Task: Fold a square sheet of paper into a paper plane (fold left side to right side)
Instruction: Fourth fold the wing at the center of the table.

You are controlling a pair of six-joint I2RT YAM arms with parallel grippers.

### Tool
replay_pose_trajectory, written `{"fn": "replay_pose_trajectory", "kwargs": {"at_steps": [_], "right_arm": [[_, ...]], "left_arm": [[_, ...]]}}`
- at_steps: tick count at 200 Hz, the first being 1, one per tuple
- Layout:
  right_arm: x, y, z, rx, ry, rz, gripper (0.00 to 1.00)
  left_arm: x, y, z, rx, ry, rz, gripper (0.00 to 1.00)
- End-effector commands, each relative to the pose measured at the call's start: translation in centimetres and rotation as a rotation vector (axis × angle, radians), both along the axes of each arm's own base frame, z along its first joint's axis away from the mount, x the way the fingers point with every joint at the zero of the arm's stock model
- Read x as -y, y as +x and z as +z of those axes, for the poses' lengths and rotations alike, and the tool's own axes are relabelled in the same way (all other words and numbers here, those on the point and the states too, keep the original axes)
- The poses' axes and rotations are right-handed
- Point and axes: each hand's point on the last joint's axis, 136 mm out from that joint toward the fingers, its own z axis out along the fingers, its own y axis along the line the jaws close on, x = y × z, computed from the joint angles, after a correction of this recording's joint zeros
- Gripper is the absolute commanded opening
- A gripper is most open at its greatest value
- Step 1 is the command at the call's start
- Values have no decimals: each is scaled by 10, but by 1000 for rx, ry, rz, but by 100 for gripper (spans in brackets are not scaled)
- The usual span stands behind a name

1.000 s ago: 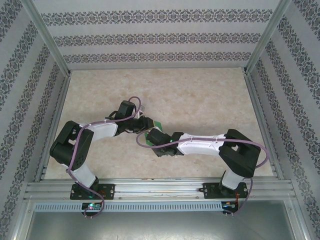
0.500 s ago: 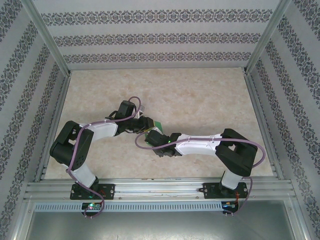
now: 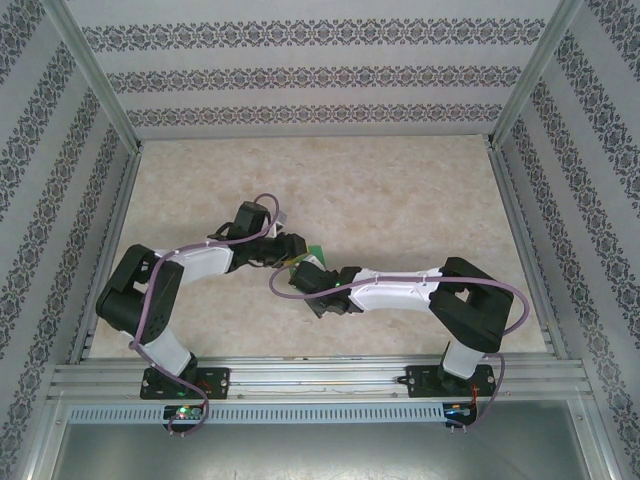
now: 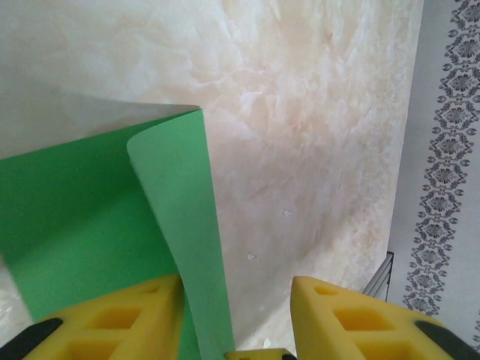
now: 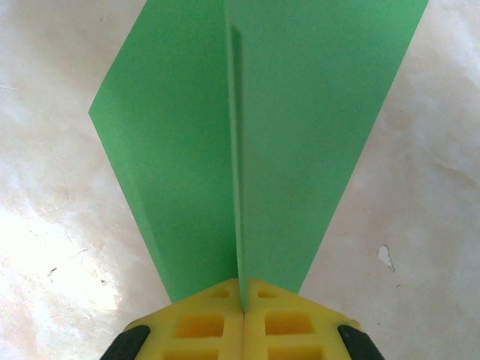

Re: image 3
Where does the right controller board with leds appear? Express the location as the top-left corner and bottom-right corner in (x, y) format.
(443, 402), (477, 424)

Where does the slotted grey cable tray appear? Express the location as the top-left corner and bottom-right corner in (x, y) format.
(67, 402), (449, 424)

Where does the right aluminium frame post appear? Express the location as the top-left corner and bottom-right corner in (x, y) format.
(484, 0), (586, 151)

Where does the left aluminium table side rail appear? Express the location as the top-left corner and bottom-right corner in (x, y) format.
(67, 149), (144, 364)

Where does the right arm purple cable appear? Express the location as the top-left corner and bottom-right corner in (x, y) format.
(268, 264), (531, 434)

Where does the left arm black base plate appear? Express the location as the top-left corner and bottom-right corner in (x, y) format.
(141, 367), (232, 401)

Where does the left lower aluminium frame bar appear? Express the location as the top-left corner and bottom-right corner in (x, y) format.
(13, 394), (69, 480)

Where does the right aluminium table side rail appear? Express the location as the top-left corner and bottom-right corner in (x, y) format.
(487, 147), (571, 361)

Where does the right lower aluminium frame bar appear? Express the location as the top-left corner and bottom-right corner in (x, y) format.
(569, 394), (626, 480)

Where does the green paper sheet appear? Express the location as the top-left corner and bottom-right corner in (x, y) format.
(299, 243), (330, 267)

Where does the aluminium table side rail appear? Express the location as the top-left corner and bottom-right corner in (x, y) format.
(487, 147), (571, 361)
(67, 149), (144, 364)

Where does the left controller board with leds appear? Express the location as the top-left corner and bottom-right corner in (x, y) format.
(162, 403), (205, 422)

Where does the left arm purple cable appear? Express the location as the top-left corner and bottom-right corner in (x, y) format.
(128, 193), (281, 436)

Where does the controller board with leds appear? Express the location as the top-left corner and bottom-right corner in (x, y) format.
(443, 402), (477, 424)
(162, 403), (205, 422)

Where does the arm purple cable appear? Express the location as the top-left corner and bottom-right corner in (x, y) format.
(128, 193), (281, 436)
(268, 264), (531, 434)

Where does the left aluminium frame post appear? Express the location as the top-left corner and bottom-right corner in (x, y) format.
(43, 0), (146, 157)

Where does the aluminium frame post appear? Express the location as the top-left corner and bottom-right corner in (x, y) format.
(484, 0), (586, 151)
(43, 0), (146, 157)

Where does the aluminium mounting rail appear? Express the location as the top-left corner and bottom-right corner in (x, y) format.
(48, 354), (596, 401)

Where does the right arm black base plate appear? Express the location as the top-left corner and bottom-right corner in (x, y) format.
(407, 364), (500, 400)

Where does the aluminium frame bar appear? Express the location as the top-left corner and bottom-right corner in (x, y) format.
(13, 394), (69, 480)
(569, 394), (626, 480)

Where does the grey metal sheet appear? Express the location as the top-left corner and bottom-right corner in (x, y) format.
(49, 422), (609, 480)

